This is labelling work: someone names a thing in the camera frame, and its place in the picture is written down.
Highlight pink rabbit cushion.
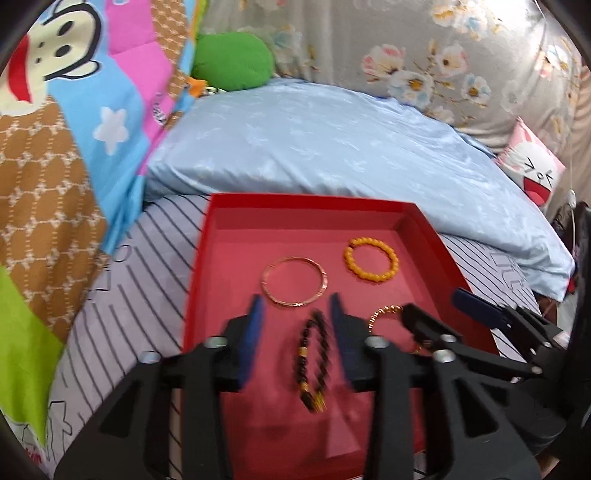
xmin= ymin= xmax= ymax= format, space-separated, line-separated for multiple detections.
xmin=495 ymin=116 xmax=567 ymax=213

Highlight gold chain bracelet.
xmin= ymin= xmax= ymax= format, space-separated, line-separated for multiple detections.
xmin=368 ymin=304 xmax=426 ymax=356

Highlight yellow bead bracelet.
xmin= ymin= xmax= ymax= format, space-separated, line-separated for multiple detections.
xmin=342 ymin=237 xmax=400 ymax=283

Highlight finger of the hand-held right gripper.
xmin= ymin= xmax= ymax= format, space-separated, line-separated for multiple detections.
xmin=451 ymin=288 xmax=566 ymax=350
xmin=401 ymin=303 xmax=543 ymax=382

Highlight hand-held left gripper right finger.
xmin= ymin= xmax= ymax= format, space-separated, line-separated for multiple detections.
xmin=327 ymin=292 xmax=541 ymax=480

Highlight cartoon monkey quilt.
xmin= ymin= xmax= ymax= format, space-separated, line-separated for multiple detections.
xmin=0 ymin=0 xmax=218 ymax=462

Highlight thin gold bangle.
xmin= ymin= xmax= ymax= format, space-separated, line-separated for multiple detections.
xmin=261 ymin=257 xmax=329 ymax=307

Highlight green plush pillow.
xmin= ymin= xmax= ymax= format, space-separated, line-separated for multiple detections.
xmin=191 ymin=33 xmax=276 ymax=92

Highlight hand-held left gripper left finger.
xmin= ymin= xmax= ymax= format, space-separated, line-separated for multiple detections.
xmin=53 ymin=293 xmax=267 ymax=480

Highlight red cardboard box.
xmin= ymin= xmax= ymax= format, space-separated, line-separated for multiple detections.
xmin=182 ymin=193 xmax=502 ymax=480

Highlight floral grey pillow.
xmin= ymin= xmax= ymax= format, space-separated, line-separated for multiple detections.
xmin=198 ymin=0 xmax=588 ymax=153

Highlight light blue pillow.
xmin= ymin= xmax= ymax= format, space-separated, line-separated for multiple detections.
xmin=139 ymin=78 xmax=575 ymax=303

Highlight lilac striped bedsheet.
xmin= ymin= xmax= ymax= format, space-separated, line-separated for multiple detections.
xmin=9 ymin=194 xmax=541 ymax=480

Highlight dark bead bracelet gold accents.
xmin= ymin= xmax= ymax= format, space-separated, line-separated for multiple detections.
xmin=294 ymin=310 xmax=332 ymax=414

